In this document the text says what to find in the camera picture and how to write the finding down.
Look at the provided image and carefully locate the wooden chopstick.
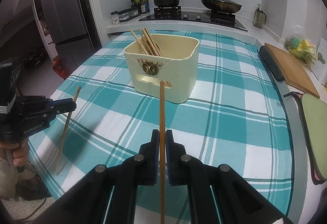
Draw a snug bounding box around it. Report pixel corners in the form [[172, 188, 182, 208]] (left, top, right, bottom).
[[55, 86, 82, 175], [138, 30, 154, 55], [139, 28, 159, 56], [160, 81, 165, 224]]

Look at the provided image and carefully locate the person's left hand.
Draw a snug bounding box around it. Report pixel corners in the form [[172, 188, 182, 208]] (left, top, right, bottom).
[[1, 139, 29, 169]]

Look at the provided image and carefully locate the red box on floor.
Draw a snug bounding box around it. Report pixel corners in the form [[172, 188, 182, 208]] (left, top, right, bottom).
[[52, 59, 70, 80]]

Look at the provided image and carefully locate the teal plaid tablecloth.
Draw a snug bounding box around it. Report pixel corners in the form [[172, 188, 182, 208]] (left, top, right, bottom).
[[29, 31, 294, 223]]

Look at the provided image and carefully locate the silver refrigerator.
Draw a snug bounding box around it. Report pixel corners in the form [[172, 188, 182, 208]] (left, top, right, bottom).
[[40, 0, 101, 73]]

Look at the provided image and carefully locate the chopstick in box left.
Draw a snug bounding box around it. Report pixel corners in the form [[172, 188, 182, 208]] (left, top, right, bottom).
[[129, 29, 149, 55]]

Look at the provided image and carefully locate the chopstick in box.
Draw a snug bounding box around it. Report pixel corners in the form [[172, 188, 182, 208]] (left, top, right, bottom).
[[129, 29, 149, 55], [144, 28, 162, 57]]

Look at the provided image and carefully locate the spice jar rack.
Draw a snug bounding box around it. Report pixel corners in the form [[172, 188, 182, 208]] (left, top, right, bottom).
[[111, 7, 140, 25]]

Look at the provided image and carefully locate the chopstick in box right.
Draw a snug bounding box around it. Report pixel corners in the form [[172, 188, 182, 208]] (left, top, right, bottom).
[[144, 28, 162, 57]]

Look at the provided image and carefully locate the cream utensil holder box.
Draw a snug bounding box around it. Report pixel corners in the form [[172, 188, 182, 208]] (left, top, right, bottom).
[[124, 34, 199, 104]]

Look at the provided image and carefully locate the green pot holder mat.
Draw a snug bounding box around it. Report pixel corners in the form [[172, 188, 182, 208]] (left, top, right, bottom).
[[283, 91, 327, 185]]

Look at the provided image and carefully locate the sauce bottles group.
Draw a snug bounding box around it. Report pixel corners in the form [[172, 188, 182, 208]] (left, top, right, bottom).
[[131, 0, 150, 14]]

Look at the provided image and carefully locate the wooden cutting board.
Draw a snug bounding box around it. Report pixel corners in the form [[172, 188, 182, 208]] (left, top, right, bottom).
[[264, 43, 320, 98]]

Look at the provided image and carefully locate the white knife block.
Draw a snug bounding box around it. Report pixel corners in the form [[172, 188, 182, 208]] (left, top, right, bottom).
[[311, 37, 327, 86]]

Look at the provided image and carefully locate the plastic bag of sponges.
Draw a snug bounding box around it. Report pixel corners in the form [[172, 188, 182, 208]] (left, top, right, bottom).
[[284, 25, 317, 68]]

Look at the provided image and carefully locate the black gas stove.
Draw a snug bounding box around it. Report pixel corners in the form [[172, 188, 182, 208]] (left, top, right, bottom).
[[139, 6, 248, 31]]

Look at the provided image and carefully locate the olive water jug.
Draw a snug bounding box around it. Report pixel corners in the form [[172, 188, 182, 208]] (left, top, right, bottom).
[[253, 3, 267, 29]]

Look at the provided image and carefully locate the black wok glass lid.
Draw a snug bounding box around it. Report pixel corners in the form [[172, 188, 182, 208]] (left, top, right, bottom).
[[201, 0, 242, 14]]

